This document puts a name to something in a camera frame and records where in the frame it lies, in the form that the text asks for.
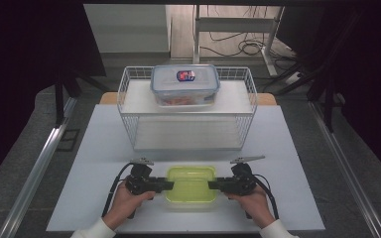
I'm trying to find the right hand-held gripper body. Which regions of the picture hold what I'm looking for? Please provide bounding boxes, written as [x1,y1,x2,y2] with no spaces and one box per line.
[223,155,266,196]

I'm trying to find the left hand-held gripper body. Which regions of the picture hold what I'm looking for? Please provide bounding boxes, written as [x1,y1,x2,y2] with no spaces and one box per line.
[124,157,157,196]

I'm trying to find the green lidded food container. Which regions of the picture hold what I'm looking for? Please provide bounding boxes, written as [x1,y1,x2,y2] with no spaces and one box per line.
[163,165,219,204]

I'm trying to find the white wire basket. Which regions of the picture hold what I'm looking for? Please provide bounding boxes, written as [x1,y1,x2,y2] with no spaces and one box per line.
[116,65,259,152]

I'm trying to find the clear lidded food container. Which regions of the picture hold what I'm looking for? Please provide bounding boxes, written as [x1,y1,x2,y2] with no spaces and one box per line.
[150,63,221,108]

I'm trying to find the person's left hand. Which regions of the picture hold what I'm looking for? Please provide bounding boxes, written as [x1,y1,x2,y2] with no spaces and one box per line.
[102,181,157,231]

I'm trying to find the person's right hand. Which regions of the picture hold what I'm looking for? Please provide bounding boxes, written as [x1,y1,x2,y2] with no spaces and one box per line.
[225,184,276,230]

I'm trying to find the black metal stand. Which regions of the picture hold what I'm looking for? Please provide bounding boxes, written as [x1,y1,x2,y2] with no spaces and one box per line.
[273,49,346,134]
[53,67,111,129]

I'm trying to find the white power strip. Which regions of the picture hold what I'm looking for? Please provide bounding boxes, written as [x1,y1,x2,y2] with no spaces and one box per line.
[285,70,303,86]

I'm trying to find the black curtain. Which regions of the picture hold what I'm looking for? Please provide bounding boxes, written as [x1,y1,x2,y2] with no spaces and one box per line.
[276,5,381,187]
[0,3,107,192]

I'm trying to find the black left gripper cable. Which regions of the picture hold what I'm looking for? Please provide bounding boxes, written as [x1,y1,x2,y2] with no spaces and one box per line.
[101,162,134,219]

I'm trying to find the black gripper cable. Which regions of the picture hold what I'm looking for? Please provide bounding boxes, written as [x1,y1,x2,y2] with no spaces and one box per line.
[101,162,134,219]
[251,174,280,221]

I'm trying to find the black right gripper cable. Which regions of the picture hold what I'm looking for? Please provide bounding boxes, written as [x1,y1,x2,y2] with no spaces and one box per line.
[251,174,280,221]

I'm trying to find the aluminium rail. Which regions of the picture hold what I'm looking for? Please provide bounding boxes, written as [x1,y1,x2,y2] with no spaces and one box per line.
[308,100,381,238]
[0,96,79,238]

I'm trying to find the black floor cables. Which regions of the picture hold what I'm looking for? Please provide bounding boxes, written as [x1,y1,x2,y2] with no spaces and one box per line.
[199,5,300,63]

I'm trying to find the white metal desk frame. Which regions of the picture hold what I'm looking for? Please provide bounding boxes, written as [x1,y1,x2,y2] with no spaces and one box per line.
[192,4,288,77]

